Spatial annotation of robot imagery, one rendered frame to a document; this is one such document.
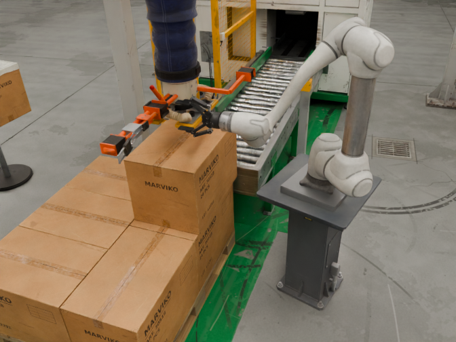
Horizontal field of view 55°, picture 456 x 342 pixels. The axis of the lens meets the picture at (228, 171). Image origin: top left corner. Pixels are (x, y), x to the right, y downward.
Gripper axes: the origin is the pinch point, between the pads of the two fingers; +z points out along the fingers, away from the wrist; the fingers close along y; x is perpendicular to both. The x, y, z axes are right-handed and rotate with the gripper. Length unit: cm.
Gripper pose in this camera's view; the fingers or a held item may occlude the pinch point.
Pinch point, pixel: (180, 115)
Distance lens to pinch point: 203.0
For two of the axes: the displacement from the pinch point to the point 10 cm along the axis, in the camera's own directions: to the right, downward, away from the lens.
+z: -9.4, -1.7, 3.1
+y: 0.3, 8.4, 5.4
